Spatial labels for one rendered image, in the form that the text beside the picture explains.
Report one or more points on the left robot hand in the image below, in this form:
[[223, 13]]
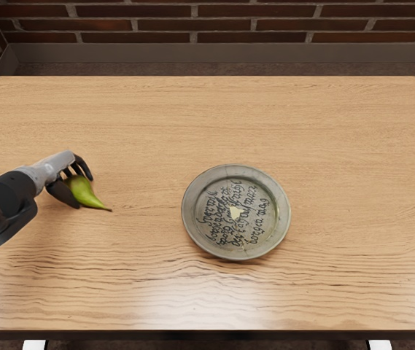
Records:
[[52, 168]]

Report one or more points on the grey plate with script print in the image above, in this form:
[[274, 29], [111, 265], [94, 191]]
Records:
[[236, 211]]

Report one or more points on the green pear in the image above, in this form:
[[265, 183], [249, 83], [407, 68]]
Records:
[[83, 191]]

